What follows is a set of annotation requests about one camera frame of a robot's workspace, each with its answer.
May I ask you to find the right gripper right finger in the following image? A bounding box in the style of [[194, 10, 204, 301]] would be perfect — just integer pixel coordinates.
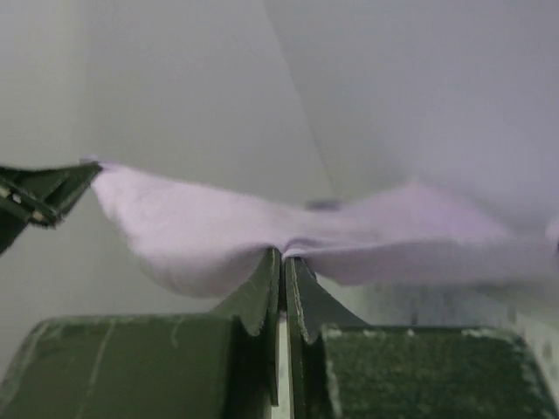
[[284, 258, 558, 418]]

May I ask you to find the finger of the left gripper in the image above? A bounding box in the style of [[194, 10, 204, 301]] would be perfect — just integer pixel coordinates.
[[1, 162, 102, 251]]

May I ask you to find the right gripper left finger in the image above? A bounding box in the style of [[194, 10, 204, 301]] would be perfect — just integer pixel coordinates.
[[1, 251, 280, 418]]

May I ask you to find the purple t shirt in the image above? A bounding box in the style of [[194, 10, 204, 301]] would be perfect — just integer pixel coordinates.
[[92, 163, 558, 299]]

